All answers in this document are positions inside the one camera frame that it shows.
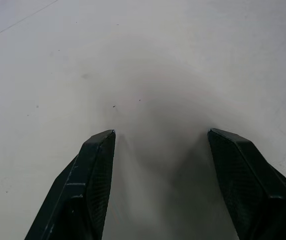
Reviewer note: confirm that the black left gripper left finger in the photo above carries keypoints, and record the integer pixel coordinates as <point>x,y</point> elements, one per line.
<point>83,190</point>

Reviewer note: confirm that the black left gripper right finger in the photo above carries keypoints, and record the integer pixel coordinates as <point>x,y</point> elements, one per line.
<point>252,190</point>

